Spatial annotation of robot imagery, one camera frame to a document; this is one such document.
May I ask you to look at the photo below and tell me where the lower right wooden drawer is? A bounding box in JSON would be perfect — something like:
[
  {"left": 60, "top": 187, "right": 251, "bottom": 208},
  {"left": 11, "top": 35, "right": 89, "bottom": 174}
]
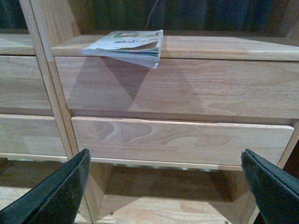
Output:
[{"left": 71, "top": 117, "right": 294, "bottom": 167}]

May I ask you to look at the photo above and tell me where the lower left wooden drawer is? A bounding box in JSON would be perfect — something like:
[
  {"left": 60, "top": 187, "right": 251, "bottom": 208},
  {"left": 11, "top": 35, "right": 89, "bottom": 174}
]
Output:
[{"left": 0, "top": 114, "right": 66, "bottom": 156}]

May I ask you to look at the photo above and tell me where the upper left wooden drawer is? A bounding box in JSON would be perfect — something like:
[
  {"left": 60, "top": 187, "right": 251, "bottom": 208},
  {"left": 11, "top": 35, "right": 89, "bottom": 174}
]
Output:
[{"left": 0, "top": 56, "right": 51, "bottom": 110}]

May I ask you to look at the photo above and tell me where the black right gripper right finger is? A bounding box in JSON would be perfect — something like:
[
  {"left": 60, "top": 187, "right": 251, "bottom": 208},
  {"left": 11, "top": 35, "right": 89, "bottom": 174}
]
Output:
[{"left": 241, "top": 149, "right": 299, "bottom": 224}]

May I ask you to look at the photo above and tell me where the upper right wooden drawer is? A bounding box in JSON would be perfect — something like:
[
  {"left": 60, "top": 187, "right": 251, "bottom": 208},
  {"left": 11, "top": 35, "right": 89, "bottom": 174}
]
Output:
[{"left": 56, "top": 57, "right": 299, "bottom": 119}]

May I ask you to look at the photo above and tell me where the wooden drawer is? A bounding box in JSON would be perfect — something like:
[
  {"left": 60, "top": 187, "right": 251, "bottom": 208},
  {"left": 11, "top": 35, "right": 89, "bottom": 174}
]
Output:
[
  {"left": 0, "top": 114, "right": 66, "bottom": 156},
  {"left": 56, "top": 57, "right": 299, "bottom": 119},
  {"left": 0, "top": 56, "right": 51, "bottom": 110},
  {"left": 71, "top": 117, "right": 294, "bottom": 167}
]

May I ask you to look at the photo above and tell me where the thin grey cable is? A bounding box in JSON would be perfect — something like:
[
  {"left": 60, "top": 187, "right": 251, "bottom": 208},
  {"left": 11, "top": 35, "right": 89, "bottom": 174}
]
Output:
[{"left": 146, "top": 0, "right": 162, "bottom": 30}]

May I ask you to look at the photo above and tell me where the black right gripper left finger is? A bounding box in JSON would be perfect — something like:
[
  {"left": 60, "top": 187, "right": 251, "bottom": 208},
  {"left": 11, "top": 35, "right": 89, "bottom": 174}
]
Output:
[{"left": 0, "top": 149, "right": 91, "bottom": 224}]

